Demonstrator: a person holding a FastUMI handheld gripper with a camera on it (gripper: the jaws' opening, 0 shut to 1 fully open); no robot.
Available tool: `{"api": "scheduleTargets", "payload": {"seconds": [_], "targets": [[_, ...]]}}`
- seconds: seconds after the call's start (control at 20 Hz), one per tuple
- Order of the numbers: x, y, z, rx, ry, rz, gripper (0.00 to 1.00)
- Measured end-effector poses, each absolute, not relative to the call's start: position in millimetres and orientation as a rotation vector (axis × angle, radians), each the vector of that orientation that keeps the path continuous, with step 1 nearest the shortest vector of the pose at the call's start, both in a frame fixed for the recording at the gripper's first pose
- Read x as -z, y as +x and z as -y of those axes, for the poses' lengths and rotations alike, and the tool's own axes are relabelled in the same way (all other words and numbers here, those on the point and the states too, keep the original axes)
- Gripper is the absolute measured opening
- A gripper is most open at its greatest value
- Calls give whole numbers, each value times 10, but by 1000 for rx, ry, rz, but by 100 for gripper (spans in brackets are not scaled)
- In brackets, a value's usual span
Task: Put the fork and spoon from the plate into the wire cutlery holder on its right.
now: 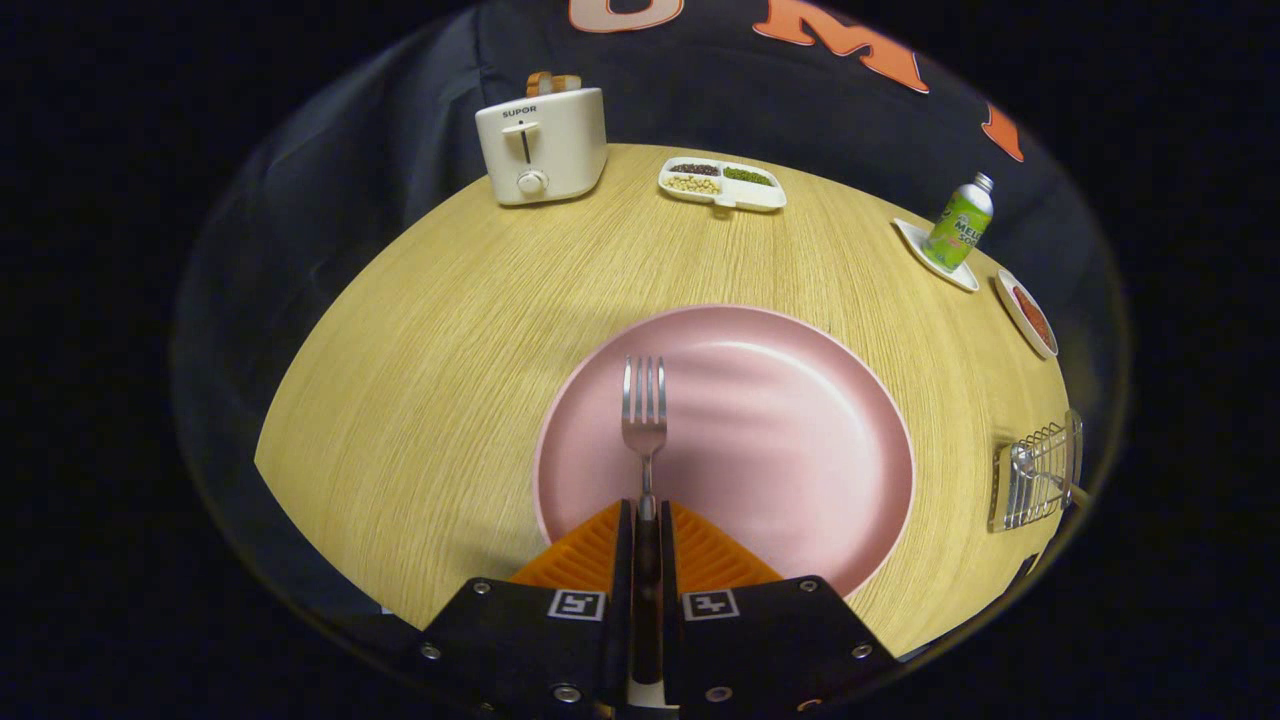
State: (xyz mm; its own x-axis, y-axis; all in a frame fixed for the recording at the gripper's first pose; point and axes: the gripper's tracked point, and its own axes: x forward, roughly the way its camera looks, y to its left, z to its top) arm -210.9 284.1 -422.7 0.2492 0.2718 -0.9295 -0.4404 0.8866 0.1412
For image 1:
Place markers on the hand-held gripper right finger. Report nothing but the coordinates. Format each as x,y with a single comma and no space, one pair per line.
770,650

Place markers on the pink round plate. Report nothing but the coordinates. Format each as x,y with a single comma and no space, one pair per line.
780,440

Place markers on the toasted bread slice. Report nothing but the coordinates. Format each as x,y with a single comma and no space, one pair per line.
568,82
540,82

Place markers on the white oval food plate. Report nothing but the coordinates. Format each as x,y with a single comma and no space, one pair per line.
1012,315

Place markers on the pile of dark beans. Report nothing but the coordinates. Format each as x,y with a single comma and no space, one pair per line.
695,169

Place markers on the white toaster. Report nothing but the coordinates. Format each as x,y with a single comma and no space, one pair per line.
560,150

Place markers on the brown fried meat piece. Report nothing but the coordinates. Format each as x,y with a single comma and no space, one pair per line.
1033,320

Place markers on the green label drink bottle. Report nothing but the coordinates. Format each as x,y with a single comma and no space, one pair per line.
958,230

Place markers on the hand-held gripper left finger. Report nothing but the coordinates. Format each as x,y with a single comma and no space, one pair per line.
520,650

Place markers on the white divided dish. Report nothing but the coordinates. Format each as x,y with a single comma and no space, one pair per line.
755,198

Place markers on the metal spoon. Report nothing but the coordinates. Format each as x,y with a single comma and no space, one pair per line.
1024,460

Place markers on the pile of yellow beans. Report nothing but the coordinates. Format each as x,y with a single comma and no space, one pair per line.
692,185

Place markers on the white square coaster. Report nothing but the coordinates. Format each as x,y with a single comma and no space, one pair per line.
915,245

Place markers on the pile of green beans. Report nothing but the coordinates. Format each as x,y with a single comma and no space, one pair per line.
748,176

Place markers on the metal cutlery rack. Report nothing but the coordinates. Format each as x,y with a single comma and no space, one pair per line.
1030,505

